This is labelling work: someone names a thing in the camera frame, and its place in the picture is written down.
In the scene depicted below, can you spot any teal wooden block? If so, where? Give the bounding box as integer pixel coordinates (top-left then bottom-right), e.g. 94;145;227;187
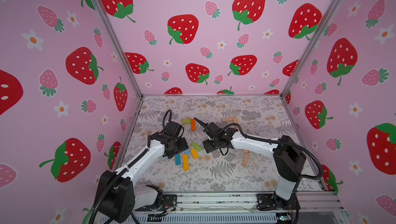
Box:
175;154;182;165

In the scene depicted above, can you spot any green wooden block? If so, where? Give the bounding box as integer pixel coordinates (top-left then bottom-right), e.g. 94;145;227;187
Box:
182;119;191;125
191;142;202;152

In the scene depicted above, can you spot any short yellow wooden block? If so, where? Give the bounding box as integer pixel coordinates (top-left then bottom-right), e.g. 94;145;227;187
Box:
190;149;199;160

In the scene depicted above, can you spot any long yellow wooden block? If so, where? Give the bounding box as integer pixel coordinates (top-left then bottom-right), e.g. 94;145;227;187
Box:
182;154;189;171

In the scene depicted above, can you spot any orange wooden block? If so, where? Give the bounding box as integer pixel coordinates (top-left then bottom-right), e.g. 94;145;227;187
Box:
191;119;197;131

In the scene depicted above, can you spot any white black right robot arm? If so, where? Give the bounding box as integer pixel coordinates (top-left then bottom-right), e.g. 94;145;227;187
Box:
203;128;306;211

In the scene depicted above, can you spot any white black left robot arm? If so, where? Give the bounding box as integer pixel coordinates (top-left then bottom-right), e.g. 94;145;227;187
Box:
88;132;188;224

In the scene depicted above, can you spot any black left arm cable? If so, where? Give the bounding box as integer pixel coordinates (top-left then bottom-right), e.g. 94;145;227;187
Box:
88;109;174;224

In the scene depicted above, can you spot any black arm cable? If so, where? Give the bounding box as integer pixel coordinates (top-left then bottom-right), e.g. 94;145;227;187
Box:
88;109;174;224
194;117;324;224

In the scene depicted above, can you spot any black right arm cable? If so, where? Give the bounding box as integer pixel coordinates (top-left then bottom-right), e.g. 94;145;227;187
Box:
194;117;324;224

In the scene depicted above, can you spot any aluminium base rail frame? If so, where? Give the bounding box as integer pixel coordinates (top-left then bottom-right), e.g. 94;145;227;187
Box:
83;189;350;224

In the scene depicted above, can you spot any aluminium corner post left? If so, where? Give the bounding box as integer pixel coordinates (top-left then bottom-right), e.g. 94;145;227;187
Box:
91;0;143;100

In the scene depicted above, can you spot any aluminium corner post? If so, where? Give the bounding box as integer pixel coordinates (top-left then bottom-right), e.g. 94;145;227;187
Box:
91;0;143;100
280;0;343;100

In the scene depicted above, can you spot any aluminium corner post right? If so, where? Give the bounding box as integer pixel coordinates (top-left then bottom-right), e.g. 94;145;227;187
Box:
280;0;343;100

